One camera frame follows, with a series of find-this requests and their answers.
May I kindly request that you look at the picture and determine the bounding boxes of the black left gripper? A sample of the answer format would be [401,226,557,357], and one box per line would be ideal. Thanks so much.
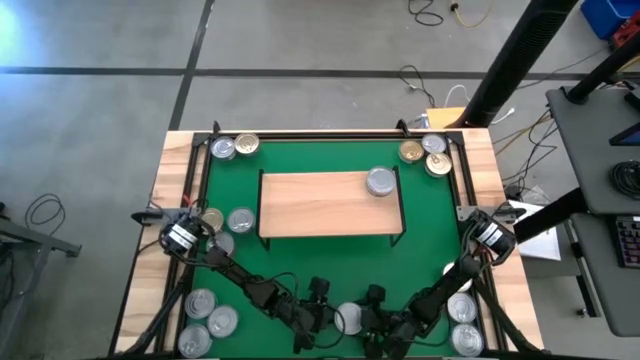
[287,275,349,354]

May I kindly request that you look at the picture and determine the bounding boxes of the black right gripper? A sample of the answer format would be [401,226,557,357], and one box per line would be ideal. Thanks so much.
[349,283,416,359]

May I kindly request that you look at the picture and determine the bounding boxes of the white lid tin can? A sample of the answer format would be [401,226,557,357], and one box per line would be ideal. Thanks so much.
[442,261,474,294]

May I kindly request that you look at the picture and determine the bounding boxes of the silver lid red label can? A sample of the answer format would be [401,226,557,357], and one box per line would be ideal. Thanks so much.
[207,230,236,256]

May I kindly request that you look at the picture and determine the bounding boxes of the silver lid blue label can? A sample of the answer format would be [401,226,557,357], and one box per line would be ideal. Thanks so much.
[226,206,257,235]

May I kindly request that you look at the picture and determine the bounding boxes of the gold lid blue label can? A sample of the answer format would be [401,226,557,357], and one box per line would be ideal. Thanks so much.
[201,207,225,234]
[424,152,454,179]

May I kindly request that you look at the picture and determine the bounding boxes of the gold lid green label can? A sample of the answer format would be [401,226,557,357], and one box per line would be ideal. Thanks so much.
[398,139,425,165]

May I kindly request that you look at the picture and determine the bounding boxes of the silver lid white label can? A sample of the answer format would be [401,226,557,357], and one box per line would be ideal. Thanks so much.
[421,132,448,155]

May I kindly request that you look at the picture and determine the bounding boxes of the gold-rim can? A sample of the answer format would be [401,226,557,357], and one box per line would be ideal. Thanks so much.
[209,135,237,161]

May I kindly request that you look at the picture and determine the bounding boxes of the wooden shelf black metal legs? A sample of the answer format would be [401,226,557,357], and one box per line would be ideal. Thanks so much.
[256,167,407,251]

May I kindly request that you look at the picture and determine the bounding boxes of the green table mat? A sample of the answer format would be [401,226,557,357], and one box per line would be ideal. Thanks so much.
[192,139,484,359]

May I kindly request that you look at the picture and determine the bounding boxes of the white paper sheet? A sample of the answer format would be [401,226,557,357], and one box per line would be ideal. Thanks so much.
[507,199,562,262]

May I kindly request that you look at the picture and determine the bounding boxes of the gold lid tin can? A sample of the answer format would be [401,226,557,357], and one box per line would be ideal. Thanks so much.
[233,131,261,157]

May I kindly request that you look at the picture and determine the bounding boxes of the black desk support bar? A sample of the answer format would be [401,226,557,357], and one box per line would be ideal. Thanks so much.
[512,187,589,245]

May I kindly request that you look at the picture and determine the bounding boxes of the small wooden box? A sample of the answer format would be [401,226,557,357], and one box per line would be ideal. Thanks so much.
[425,106,469,130]

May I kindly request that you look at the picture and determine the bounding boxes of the black keyboard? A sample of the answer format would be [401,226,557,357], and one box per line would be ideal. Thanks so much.
[614,214,640,269]

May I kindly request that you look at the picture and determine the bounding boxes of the grey desk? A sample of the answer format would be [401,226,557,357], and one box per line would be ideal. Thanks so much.
[545,85,640,337]

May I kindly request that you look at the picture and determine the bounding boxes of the grey metal stand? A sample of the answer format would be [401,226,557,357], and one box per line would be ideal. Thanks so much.
[0,202,84,360]

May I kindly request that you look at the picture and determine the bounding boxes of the black corrugated column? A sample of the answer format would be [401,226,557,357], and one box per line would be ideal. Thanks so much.
[459,0,580,129]

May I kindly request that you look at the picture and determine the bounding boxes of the black tablet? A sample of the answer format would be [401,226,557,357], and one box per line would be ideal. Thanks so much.
[608,122,640,147]

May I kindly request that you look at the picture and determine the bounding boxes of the black slanted pole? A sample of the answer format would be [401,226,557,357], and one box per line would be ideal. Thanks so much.
[567,44,640,105]

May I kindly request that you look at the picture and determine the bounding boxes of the blue plastic bin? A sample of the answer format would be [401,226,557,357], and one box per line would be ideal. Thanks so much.
[579,0,640,41]

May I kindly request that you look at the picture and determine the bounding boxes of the red object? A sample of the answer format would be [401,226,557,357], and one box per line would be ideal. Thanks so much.
[610,22,640,51]

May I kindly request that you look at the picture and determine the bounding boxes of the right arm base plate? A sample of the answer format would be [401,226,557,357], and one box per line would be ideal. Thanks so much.
[455,204,526,224]

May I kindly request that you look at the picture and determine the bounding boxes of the black metal table frame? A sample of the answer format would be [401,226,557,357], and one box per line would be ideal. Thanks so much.
[107,127,549,360]

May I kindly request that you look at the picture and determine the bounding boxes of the black floor cable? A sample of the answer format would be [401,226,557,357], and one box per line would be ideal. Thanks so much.
[23,192,67,232]
[398,63,437,109]
[492,107,564,184]
[407,0,445,27]

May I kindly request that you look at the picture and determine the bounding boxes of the white floor cable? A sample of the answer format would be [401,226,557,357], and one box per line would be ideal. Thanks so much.
[443,83,516,125]

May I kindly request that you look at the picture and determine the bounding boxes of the coiled black cable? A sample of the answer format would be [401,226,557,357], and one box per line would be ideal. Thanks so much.
[609,159,640,201]

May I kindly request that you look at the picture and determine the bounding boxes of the yellow floor cable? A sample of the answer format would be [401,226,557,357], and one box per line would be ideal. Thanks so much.
[449,0,496,29]

